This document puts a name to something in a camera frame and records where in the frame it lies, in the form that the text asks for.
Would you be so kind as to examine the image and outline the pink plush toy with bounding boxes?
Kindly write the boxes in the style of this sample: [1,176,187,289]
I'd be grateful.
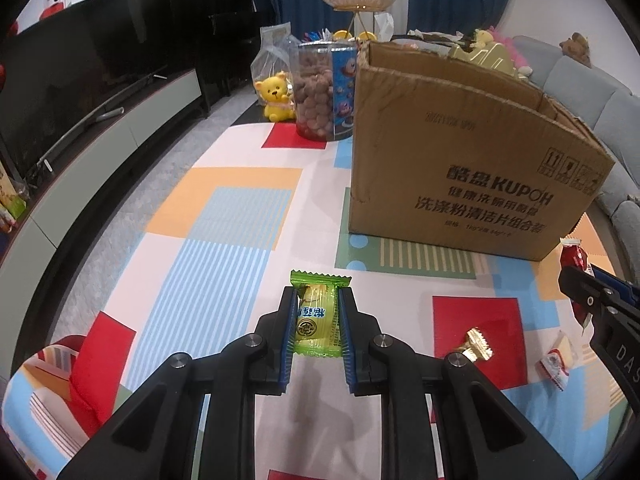
[488,26,533,77]

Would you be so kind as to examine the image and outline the gold candy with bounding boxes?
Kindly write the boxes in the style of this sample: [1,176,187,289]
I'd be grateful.
[457,327,494,362]

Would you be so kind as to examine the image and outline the green candy wrapper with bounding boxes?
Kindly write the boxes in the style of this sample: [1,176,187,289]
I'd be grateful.
[290,270,350,358]

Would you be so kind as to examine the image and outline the black television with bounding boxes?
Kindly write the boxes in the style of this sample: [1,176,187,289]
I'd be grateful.
[1,0,259,177]

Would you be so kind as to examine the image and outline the yellow plush toy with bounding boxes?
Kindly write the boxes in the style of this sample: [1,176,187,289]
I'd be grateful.
[470,29,495,51]

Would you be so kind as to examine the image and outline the gold mountain-shaped tin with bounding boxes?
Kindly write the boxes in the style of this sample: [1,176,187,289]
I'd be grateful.
[448,42,526,79]

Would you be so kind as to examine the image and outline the brown teddy bear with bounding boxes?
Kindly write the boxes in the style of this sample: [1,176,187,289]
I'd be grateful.
[559,32,592,68]

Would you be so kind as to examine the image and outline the colourful patterned tablecloth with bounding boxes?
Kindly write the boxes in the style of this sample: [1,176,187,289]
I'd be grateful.
[104,122,628,479]

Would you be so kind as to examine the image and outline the clear jar of nuts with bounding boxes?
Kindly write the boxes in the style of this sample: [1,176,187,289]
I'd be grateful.
[293,40,358,142]

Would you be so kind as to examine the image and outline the brown cardboard box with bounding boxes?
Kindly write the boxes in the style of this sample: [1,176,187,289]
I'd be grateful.
[349,42,613,261]

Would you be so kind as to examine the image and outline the clear plastic bag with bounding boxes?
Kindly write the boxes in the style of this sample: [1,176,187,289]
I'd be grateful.
[250,22,299,90]

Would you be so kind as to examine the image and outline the yellow bear toy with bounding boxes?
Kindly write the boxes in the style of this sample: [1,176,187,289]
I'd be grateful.
[254,70,296,122]

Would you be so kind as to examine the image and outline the grey tv cabinet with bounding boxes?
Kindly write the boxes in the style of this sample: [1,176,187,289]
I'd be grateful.
[1,70,202,378]

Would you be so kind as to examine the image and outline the white yellow snack packet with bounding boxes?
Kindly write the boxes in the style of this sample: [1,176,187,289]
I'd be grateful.
[537,332,578,391]

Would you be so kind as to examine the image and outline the grey curved sofa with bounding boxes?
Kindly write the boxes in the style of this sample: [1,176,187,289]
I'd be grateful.
[514,36,639,276]

